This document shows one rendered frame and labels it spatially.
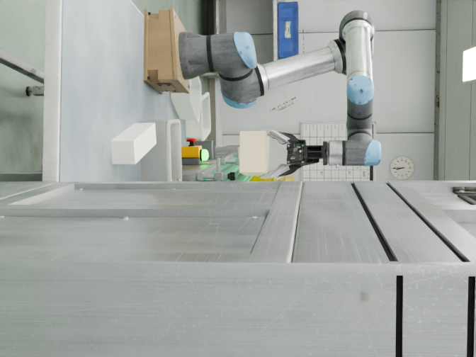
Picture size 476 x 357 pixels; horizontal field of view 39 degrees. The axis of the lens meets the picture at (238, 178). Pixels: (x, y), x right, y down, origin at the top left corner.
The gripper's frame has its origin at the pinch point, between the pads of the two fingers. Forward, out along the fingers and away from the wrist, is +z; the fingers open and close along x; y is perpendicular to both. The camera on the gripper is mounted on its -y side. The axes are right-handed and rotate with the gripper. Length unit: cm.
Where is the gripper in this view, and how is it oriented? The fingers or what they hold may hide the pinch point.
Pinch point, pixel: (260, 154)
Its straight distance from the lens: 201.3
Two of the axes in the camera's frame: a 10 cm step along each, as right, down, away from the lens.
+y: -1.2, -0.6, -9.9
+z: -9.9, 0.0, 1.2
